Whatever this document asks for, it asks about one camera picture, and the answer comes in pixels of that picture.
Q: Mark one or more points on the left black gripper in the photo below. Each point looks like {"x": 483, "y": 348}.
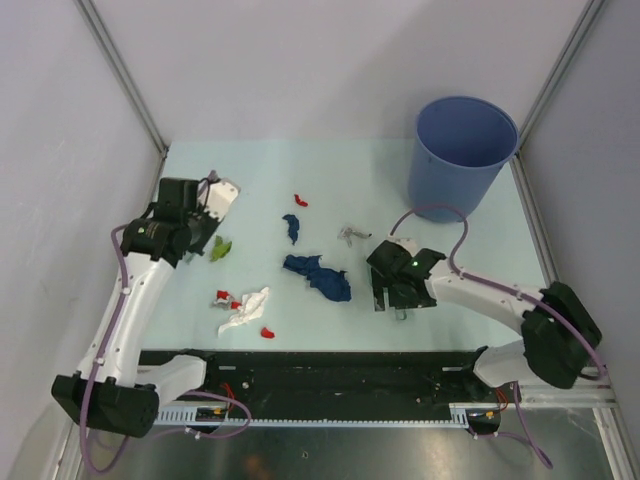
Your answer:
{"x": 212, "y": 223}

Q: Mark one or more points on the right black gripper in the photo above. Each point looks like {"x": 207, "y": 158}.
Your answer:
{"x": 379, "y": 283}

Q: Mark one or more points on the large dark blue paper scrap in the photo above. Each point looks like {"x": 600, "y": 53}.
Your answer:
{"x": 332, "y": 284}

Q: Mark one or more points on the small dark blue paper scrap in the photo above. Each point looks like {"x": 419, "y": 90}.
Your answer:
{"x": 293, "y": 227}

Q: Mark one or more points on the small red scrap top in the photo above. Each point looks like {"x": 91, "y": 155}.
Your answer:
{"x": 299, "y": 201}

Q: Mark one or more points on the small red scrap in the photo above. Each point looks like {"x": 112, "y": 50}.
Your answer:
{"x": 266, "y": 333}
{"x": 299, "y": 201}

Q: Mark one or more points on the blue plastic waste bin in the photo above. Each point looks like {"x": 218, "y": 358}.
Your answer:
{"x": 461, "y": 144}

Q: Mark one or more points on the green plastic dustpan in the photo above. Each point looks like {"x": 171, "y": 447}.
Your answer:
{"x": 401, "y": 314}

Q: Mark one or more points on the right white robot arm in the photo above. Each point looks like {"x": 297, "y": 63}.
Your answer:
{"x": 557, "y": 334}

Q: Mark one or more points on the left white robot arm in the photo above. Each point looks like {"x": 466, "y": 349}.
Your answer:
{"x": 107, "y": 392}

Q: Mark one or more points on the green paper scrap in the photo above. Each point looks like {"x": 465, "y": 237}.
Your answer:
{"x": 220, "y": 249}

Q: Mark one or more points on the red grey paper scrap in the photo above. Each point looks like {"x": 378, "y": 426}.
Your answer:
{"x": 225, "y": 300}

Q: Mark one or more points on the white crumpled paper scrap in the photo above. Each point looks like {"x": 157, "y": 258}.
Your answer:
{"x": 251, "y": 308}

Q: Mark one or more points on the small red scrap bottom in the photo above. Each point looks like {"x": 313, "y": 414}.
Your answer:
{"x": 266, "y": 333}

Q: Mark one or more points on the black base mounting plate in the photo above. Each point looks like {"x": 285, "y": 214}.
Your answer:
{"x": 350, "y": 386}

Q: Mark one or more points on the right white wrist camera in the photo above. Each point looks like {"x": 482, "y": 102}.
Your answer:
{"x": 408, "y": 244}

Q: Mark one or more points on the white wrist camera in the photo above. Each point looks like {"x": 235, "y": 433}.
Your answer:
{"x": 219, "y": 197}
{"x": 408, "y": 244}

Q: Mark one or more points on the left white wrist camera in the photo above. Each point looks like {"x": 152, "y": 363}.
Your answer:
{"x": 219, "y": 197}

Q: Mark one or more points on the right aluminium frame post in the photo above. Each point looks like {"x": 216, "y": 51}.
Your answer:
{"x": 586, "y": 21}

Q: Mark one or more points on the aluminium frame post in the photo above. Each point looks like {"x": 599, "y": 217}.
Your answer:
{"x": 586, "y": 21}
{"x": 117, "y": 64}

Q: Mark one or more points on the left aluminium frame post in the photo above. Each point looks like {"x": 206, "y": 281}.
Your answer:
{"x": 117, "y": 64}

